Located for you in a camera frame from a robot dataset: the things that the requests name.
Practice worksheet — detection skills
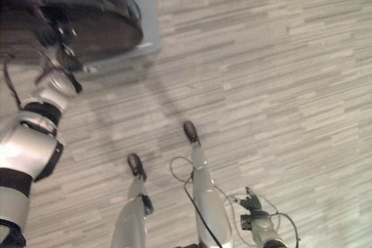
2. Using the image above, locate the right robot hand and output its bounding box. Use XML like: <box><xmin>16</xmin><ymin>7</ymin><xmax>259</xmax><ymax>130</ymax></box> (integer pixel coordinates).
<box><xmin>235</xmin><ymin>186</ymin><xmax>264</xmax><ymax>212</ymax></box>

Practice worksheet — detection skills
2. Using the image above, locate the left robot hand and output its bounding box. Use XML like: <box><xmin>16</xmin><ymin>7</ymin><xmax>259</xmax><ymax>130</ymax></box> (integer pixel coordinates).
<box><xmin>30</xmin><ymin>6</ymin><xmax>99</xmax><ymax>75</ymax></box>

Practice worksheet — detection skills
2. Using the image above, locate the dark round washer door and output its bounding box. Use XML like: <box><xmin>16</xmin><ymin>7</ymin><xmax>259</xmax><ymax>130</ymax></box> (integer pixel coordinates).
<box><xmin>0</xmin><ymin>0</ymin><xmax>145</xmax><ymax>67</ymax></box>

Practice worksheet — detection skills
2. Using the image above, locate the silver right robot leg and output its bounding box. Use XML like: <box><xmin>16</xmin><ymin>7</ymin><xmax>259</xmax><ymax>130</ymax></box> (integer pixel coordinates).
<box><xmin>190</xmin><ymin>142</ymin><xmax>234</xmax><ymax>248</ymax></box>

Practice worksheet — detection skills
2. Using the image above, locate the silver robot leg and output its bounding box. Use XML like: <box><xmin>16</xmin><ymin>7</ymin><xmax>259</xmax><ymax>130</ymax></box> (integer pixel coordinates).
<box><xmin>110</xmin><ymin>175</ymin><xmax>154</xmax><ymax>248</ymax></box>
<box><xmin>190</xmin><ymin>142</ymin><xmax>234</xmax><ymax>248</ymax></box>

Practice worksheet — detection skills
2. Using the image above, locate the dark right robot foot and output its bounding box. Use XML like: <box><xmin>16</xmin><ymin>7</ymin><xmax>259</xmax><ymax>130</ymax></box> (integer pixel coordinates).
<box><xmin>183</xmin><ymin>120</ymin><xmax>202</xmax><ymax>147</ymax></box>

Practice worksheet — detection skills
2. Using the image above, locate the dark robot foot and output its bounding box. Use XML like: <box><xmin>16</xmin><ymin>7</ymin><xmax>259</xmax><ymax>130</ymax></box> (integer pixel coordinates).
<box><xmin>183</xmin><ymin>120</ymin><xmax>202</xmax><ymax>147</ymax></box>
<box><xmin>127</xmin><ymin>153</ymin><xmax>147</xmax><ymax>181</ymax></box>

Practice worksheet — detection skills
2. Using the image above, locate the dark left robot foot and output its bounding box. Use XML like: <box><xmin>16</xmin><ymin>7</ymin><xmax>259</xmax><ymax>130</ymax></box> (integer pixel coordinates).
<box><xmin>127</xmin><ymin>153</ymin><xmax>147</xmax><ymax>181</ymax></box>

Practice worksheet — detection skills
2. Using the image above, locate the silver left robot leg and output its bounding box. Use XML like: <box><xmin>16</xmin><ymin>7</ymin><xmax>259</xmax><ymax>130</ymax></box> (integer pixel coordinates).
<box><xmin>110</xmin><ymin>175</ymin><xmax>154</xmax><ymax>248</ymax></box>

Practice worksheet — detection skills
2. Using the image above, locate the grey right wrist cable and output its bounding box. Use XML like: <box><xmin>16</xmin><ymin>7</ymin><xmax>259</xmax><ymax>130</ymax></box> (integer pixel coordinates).
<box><xmin>223</xmin><ymin>192</ymin><xmax>301</xmax><ymax>248</ymax></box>

